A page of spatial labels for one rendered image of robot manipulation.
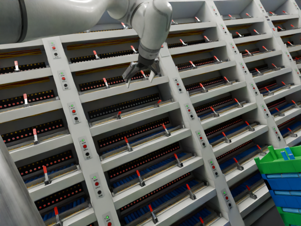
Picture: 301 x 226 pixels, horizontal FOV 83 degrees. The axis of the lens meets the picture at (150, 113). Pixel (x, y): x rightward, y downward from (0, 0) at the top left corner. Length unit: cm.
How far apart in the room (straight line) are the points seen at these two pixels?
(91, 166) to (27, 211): 63
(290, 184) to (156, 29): 87
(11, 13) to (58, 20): 8
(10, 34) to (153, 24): 43
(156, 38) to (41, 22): 41
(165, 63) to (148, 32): 65
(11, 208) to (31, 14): 30
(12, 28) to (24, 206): 28
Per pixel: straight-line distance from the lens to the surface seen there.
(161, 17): 64
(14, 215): 37
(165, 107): 114
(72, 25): 40
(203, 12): 197
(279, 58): 232
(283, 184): 104
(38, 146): 102
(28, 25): 34
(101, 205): 100
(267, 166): 102
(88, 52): 143
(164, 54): 132
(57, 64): 115
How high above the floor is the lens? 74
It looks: 9 degrees up
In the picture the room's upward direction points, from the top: 21 degrees counter-clockwise
